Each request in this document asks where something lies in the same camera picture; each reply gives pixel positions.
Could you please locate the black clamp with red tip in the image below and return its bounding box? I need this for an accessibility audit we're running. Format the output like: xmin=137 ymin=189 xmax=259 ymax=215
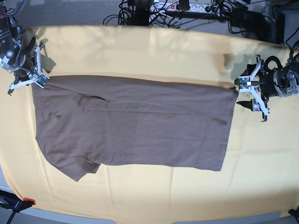
xmin=0 ymin=190 xmax=36 ymax=224

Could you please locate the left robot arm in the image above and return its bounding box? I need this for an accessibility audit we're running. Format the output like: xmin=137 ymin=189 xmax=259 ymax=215
xmin=235 ymin=42 xmax=299 ymax=116

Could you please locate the black clamp right corner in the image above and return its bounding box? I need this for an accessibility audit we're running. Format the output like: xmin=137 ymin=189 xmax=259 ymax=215
xmin=288 ymin=208 xmax=299 ymax=222

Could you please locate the black power adapter box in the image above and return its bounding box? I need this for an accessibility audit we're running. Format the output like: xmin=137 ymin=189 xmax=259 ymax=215
xmin=231 ymin=7 xmax=264 ymax=23

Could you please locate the black upright panel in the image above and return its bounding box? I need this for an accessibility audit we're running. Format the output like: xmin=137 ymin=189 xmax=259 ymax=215
xmin=276 ymin=13 xmax=285 ymax=44

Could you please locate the white power strip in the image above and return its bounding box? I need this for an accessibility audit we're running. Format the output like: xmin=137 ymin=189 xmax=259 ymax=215
xmin=150 ymin=2 xmax=220 ymax=14

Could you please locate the black table post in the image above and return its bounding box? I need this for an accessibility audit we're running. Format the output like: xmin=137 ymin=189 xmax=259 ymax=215
xmin=133 ymin=0 xmax=152 ymax=26

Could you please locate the brown T-shirt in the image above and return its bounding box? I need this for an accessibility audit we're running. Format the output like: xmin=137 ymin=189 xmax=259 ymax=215
xmin=32 ymin=76 xmax=238 ymax=181

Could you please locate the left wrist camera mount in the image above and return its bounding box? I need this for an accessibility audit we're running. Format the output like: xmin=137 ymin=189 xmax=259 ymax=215
xmin=235 ymin=55 xmax=270 ymax=122

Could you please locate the yellow tablecloth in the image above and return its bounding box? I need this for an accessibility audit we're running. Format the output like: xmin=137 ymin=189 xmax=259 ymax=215
xmin=0 ymin=26 xmax=299 ymax=224

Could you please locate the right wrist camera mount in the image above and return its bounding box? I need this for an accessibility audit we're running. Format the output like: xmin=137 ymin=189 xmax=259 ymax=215
xmin=7 ymin=42 xmax=50 ymax=95

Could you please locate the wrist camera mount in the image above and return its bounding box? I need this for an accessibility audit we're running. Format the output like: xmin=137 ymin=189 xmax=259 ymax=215
xmin=235 ymin=55 xmax=270 ymax=122
xmin=7 ymin=42 xmax=50 ymax=95

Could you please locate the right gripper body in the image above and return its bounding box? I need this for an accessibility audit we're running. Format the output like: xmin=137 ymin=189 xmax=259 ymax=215
xmin=14 ymin=54 xmax=36 ymax=77

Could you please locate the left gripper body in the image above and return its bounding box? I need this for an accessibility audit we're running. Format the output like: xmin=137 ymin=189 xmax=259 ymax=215
xmin=257 ymin=70 xmax=280 ymax=98

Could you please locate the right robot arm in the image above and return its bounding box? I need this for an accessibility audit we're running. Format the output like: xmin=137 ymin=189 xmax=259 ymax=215
xmin=0 ymin=0 xmax=36 ymax=81

